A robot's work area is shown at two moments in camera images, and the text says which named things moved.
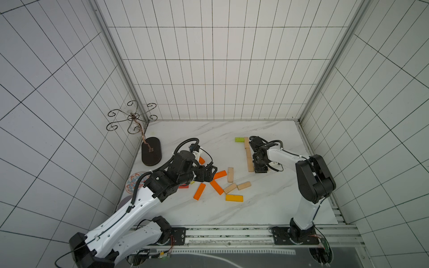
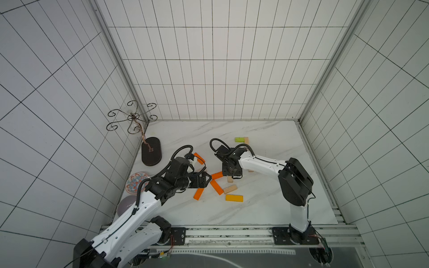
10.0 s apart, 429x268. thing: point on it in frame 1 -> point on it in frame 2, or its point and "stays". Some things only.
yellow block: [234, 198] stays
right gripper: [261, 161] -> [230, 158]
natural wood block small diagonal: [229, 188] stays
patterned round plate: [131, 181] stays
